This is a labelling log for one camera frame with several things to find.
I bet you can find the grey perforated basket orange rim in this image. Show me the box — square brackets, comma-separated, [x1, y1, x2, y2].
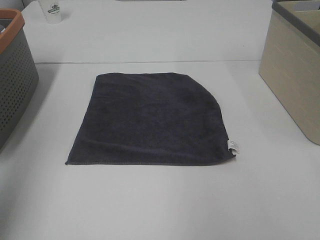
[0, 8, 39, 148]

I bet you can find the beige storage bin grey rim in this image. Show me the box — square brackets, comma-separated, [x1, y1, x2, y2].
[258, 0, 320, 145]

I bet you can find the white paper cup green logo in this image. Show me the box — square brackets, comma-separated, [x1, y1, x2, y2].
[38, 0, 61, 24]

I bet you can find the dark grey towel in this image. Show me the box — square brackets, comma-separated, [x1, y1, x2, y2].
[66, 72, 235, 166]

